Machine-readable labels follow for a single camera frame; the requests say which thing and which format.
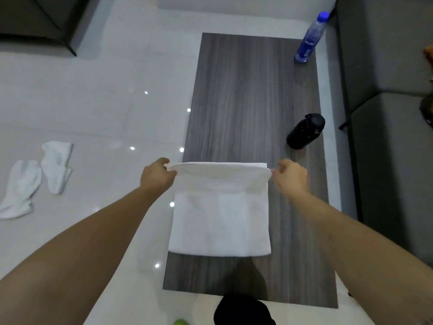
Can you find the person's left hand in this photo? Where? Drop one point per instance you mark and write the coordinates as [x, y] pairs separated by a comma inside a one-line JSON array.
[[156, 175]]

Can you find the person's right hand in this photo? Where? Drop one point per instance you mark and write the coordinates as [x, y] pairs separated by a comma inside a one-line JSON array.
[[291, 177]]

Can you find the person's right thumb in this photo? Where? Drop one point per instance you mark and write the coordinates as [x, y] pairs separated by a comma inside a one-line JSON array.
[[276, 173]]

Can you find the person's left thumb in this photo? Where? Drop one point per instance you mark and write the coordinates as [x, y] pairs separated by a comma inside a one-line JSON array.
[[171, 171]]

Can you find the white towel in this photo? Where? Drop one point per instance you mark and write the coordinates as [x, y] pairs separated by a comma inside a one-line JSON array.
[[220, 213]]

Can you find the person's right forearm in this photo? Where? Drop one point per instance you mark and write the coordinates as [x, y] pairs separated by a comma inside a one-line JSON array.
[[367, 253]]

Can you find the person's left forearm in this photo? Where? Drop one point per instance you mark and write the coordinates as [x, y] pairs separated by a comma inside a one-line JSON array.
[[76, 255]]

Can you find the wooden coffee table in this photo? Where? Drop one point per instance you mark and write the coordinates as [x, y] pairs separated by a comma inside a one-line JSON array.
[[257, 159]]

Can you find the black flask bottle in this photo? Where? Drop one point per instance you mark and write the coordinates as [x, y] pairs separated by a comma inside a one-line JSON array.
[[306, 131]]

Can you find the white slipper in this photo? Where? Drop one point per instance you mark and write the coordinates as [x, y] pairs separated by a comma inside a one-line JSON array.
[[21, 189], [56, 165]]

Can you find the grey sofa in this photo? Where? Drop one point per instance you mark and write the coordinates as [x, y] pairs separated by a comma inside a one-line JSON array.
[[389, 108]]

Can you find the person's black clothing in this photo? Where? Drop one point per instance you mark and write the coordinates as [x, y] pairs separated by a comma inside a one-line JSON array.
[[243, 309]]

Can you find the clear blue-capped water bottle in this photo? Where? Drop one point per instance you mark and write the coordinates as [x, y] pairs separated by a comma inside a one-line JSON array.
[[312, 37]]

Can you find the green object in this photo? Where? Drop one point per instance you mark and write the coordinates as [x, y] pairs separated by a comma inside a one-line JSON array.
[[181, 322]]

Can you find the dark object on sofa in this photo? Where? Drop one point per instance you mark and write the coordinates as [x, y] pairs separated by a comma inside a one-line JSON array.
[[427, 109]]

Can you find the orange object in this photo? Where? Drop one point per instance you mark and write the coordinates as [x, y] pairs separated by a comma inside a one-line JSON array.
[[429, 54]]

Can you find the dark cabinet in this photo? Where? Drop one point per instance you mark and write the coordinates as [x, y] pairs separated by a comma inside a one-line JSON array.
[[37, 20]]

